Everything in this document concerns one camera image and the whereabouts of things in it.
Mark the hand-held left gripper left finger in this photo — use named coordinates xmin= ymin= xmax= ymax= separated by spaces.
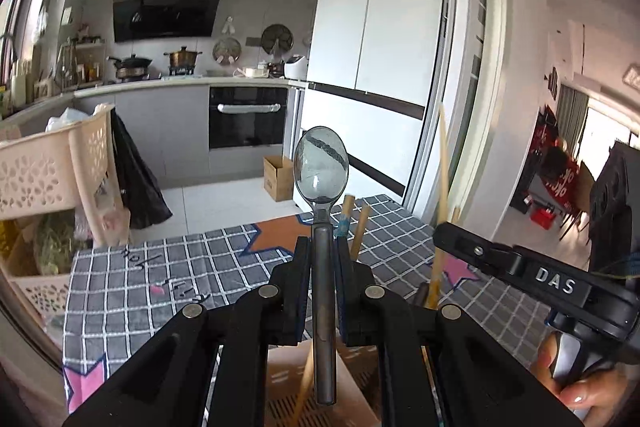
xmin=62 ymin=234 xmax=313 ymax=427

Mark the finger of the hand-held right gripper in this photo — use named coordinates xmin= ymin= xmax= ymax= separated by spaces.
xmin=432 ymin=222 xmax=523 ymax=278

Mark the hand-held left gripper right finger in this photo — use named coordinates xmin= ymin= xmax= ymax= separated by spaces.
xmin=336 ymin=234 xmax=583 ymax=427

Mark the blue-patterned bamboo chopstick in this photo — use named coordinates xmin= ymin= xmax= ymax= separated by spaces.
xmin=336 ymin=194 xmax=356 ymax=240

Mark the black-handled metal spoon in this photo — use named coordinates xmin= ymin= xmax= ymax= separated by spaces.
xmin=412 ymin=281 xmax=432 ymax=309
xmin=292 ymin=126 xmax=349 ymax=406

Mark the beige plastic utensil holder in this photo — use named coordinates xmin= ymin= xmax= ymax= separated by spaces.
xmin=265 ymin=339 xmax=382 ymax=427

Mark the person's right hand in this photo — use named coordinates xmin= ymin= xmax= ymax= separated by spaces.
xmin=530 ymin=332 xmax=640 ymax=427

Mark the red box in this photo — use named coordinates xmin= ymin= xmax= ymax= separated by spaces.
xmin=530 ymin=204 xmax=558 ymax=226

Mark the cardboard box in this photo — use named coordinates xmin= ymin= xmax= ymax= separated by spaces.
xmin=263 ymin=155 xmax=296 ymax=202

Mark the grey checked star tablecloth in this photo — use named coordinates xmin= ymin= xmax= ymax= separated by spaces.
xmin=62 ymin=194 xmax=551 ymax=427

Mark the black built-in oven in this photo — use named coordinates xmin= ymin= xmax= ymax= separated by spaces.
xmin=208 ymin=87 xmax=289 ymax=151

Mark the black plastic bag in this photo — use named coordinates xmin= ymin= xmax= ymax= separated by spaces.
xmin=111 ymin=109 xmax=173 ymax=230

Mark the white rice cooker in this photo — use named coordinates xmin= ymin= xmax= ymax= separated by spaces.
xmin=282 ymin=56 xmax=308 ymax=80

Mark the white refrigerator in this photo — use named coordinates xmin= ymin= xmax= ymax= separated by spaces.
xmin=282 ymin=0 xmax=448 ymax=228

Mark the round hanging steamer rack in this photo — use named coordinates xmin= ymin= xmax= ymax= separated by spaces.
xmin=212 ymin=38 xmax=242 ymax=65
xmin=261 ymin=24 xmax=294 ymax=58

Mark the golden cooking pot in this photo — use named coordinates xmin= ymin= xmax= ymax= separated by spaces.
xmin=164 ymin=47 xmax=203 ymax=75

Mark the black wok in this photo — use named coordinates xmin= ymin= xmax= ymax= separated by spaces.
xmin=106 ymin=53 xmax=153 ymax=80

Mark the beige perforated trolley rack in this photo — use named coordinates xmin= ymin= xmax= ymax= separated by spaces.
xmin=0 ymin=104 xmax=132 ymax=348

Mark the black range hood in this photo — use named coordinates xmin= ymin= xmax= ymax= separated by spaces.
xmin=112 ymin=0 xmax=226 ymax=44

